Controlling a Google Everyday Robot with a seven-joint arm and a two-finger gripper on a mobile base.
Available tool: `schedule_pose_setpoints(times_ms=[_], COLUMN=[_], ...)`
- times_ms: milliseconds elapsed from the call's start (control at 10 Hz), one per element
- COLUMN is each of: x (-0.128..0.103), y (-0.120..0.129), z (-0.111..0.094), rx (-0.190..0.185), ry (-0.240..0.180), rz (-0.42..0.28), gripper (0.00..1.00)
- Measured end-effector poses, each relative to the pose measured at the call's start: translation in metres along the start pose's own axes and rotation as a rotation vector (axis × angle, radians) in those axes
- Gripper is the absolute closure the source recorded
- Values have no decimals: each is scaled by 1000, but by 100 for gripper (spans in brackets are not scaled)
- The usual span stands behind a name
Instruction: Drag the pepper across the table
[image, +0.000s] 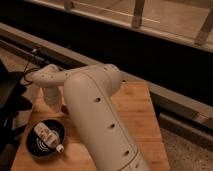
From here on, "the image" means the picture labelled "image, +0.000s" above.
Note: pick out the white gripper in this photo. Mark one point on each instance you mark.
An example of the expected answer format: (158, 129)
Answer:
(52, 97)

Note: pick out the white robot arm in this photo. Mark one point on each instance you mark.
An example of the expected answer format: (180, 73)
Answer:
(86, 92)

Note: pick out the black chair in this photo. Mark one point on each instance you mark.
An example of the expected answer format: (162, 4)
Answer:
(11, 103)

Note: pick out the small white bottle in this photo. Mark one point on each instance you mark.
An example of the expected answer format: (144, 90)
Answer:
(49, 137)

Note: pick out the black round bowl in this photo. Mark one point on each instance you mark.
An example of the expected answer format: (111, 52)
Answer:
(36, 147)

